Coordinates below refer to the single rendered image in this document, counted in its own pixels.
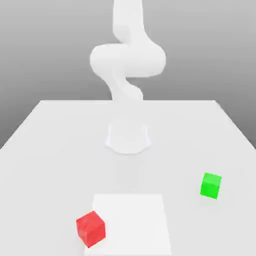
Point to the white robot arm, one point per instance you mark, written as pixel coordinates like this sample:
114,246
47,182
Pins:
128,60

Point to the small green cube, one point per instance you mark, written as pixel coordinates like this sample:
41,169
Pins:
210,186

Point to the small red cube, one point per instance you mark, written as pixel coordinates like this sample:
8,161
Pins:
91,229

